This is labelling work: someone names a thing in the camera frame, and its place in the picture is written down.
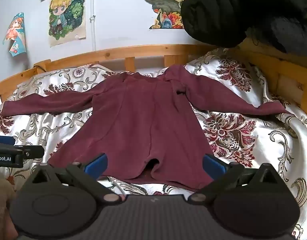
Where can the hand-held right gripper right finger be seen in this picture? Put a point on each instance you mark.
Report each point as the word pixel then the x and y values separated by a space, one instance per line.
pixel 213 165

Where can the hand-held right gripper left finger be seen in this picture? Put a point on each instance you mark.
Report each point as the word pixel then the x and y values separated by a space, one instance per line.
pixel 96 165

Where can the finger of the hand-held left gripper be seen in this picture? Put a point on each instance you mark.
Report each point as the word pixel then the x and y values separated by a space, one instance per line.
pixel 33 152

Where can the maroon long-sleeved shirt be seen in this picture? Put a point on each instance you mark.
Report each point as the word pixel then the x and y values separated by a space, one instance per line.
pixel 133 120

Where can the person's left forearm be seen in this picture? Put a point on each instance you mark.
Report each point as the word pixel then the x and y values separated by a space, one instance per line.
pixel 2 200

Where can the white floral satin bedspread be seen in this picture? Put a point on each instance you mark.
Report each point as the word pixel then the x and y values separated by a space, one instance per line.
pixel 231 135

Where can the black padded jacket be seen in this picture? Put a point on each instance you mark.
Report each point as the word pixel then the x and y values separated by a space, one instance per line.
pixel 238 10

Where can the small orange-haired figure wall poster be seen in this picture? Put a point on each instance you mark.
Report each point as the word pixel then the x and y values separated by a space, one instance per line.
pixel 16 36

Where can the wooden bed frame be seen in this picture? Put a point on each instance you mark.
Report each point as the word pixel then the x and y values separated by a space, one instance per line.
pixel 143 50

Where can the blond cartoon figure wall poster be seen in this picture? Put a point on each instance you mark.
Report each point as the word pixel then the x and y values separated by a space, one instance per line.
pixel 66 17

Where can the white wall pipe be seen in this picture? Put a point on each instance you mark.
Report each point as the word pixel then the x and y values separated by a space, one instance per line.
pixel 93 15

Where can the colourful landscape wall poster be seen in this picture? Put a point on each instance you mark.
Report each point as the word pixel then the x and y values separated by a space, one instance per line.
pixel 166 2

